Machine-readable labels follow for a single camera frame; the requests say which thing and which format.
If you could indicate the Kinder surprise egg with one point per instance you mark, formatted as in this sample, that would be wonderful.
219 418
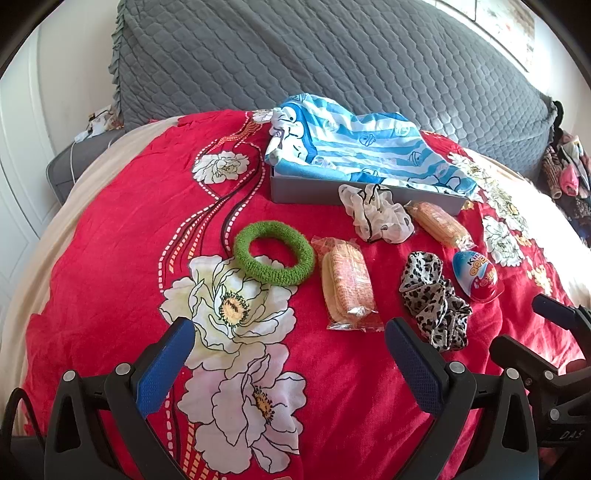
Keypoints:
477 276

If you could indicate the red floral bedspread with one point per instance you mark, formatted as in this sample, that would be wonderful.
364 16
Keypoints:
267 390

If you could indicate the grey storage box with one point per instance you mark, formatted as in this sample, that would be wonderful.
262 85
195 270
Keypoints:
286 189

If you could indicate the grey quilted headboard cover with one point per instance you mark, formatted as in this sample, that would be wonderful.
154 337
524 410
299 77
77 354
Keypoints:
173 58

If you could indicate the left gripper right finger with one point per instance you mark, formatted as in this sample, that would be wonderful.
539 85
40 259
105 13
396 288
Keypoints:
504 445

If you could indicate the white sheer scrunchie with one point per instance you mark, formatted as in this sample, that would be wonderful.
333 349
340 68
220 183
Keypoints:
376 216

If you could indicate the pile of clothes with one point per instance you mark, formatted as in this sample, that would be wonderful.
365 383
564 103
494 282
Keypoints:
566 175

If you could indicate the blue striped Doraemon cloth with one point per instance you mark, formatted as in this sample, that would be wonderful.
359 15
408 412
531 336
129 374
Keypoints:
315 137

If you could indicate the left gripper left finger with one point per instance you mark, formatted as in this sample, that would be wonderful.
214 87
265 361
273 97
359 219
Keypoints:
77 446

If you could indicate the white wardrobe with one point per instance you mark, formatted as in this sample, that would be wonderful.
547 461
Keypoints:
28 203

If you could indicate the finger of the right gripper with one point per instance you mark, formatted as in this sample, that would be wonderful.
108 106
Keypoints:
574 319
507 353

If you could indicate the green knitted hair scrunchie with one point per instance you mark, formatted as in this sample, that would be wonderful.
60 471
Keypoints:
274 253

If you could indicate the packaged cake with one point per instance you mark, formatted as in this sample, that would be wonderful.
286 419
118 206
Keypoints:
346 286
442 226

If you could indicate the grey bedside stool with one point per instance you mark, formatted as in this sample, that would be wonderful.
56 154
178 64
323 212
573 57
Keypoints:
66 168

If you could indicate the wall picture frame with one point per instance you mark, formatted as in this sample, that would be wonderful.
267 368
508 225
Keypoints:
507 25

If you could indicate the leopard print scrunchie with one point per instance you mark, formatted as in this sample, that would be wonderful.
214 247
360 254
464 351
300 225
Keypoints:
442 316

